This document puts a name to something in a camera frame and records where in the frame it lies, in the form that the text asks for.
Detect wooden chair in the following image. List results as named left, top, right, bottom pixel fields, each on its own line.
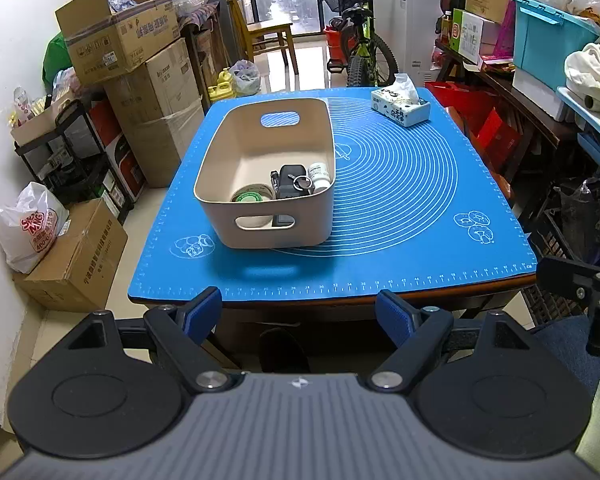
left=225, top=0, right=300, bottom=76

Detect beige plastic storage basket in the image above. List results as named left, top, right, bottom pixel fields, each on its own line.
left=194, top=98, right=337, bottom=250

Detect green and black bicycle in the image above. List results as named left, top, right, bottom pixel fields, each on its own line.
left=300, top=0, right=400, bottom=88

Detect blue silicone baking mat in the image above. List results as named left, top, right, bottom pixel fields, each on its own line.
left=128, top=86, right=538, bottom=306

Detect grey plastic bag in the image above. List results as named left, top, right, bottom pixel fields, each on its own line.
left=229, top=59, right=261, bottom=96

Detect red bucket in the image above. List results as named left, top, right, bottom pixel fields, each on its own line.
left=324, top=25, right=353, bottom=61

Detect clear tape roll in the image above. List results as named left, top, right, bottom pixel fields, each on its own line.
left=231, top=183, right=276, bottom=228

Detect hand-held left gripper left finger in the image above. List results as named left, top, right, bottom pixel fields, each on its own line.
left=67, top=286, right=237, bottom=394

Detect small cardboard box with handle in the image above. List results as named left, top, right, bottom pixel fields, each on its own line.
left=11, top=92, right=76, bottom=146

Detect cardboard box with black print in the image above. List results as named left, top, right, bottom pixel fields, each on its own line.
left=15, top=199, right=129, bottom=313

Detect white cloth bag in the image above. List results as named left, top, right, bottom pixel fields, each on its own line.
left=564, top=42, right=600, bottom=113

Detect yellow plastic jug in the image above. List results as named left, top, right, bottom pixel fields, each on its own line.
left=208, top=67, right=237, bottom=101

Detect white refrigerator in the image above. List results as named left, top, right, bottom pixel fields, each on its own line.
left=372, top=0, right=448, bottom=86

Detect white plastic bag red print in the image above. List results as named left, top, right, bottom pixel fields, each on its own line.
left=0, top=170, right=70, bottom=275

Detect red gift bags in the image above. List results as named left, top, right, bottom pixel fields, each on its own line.
left=425, top=81, right=521, bottom=173

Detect black plastic crate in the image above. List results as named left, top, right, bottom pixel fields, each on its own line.
left=522, top=180, right=600, bottom=331

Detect white foam box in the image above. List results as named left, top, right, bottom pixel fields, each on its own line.
left=511, top=67, right=571, bottom=122

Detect dark wooden side table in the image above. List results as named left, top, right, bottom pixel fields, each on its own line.
left=432, top=42, right=600, bottom=201

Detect black metal shelf rack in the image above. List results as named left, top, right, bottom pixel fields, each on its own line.
left=14, top=95, right=146, bottom=221

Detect dark wooden cabinet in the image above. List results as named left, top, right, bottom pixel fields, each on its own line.
left=180, top=2, right=231, bottom=103

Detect large plain cardboard box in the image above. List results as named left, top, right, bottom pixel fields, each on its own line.
left=104, top=37, right=203, bottom=131

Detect red and white appliance box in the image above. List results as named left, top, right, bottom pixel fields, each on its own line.
left=87, top=100, right=146, bottom=203

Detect black remote control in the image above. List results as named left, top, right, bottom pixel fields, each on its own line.
left=272, top=164, right=311, bottom=227

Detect green bag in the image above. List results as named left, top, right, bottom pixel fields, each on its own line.
left=42, top=32, right=73, bottom=91

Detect green and white carton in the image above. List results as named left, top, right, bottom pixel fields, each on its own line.
left=450, top=8, right=498, bottom=58

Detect white pill bottle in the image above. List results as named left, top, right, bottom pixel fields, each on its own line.
left=307, top=162, right=331, bottom=192

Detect white tissue pack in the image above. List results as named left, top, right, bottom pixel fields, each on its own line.
left=370, top=73, right=431, bottom=127

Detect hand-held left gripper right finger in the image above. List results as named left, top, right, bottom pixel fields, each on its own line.
left=368, top=290, right=533, bottom=393

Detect teal plastic storage bin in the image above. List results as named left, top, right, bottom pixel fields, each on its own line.
left=511, top=0, right=600, bottom=92

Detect open cardboard box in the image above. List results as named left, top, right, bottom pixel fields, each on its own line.
left=55, top=0, right=181, bottom=86

